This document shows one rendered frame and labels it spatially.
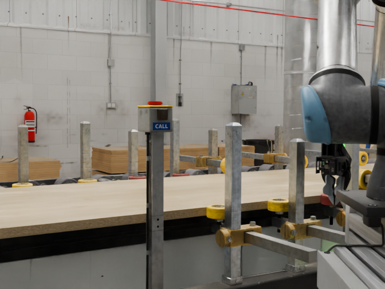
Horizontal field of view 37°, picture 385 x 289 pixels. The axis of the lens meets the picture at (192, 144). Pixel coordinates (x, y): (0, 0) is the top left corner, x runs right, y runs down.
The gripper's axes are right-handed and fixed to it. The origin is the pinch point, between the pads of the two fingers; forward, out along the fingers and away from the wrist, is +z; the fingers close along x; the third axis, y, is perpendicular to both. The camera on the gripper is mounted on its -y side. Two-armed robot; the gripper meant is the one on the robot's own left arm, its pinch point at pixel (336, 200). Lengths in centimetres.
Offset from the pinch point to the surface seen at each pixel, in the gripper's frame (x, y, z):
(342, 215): -4.6, -16.4, 7.5
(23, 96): -637, -349, -46
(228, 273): -20.7, 28.1, 20.3
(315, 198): -19.0, -26.4, 4.6
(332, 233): 1.3, 4.9, 9.3
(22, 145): -132, 19, -12
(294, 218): -11.4, 4.8, 6.4
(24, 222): -59, 71, 3
